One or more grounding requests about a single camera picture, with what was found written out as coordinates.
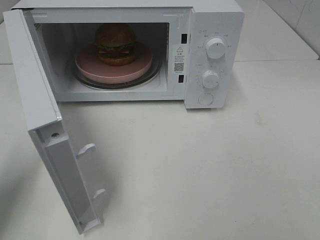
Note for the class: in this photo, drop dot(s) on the white timer knob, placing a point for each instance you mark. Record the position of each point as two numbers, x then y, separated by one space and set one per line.
210 79

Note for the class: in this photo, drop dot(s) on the white microwave door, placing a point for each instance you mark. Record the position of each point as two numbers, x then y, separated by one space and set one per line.
45 126

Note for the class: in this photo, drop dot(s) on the round white door button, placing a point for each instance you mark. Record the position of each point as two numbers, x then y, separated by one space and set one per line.
205 99

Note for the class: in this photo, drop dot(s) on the pink round plate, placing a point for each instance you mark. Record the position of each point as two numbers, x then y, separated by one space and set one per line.
89 64

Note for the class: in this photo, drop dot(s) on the white microwave oven body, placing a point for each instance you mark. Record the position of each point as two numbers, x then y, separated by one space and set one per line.
174 30

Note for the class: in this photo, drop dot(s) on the burger with lettuce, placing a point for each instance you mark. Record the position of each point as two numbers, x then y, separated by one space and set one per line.
116 44

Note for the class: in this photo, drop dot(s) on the white upper power knob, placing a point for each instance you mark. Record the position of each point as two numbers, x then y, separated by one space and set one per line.
215 47

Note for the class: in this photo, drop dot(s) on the glass microwave turntable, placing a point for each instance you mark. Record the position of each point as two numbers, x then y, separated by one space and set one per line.
146 77

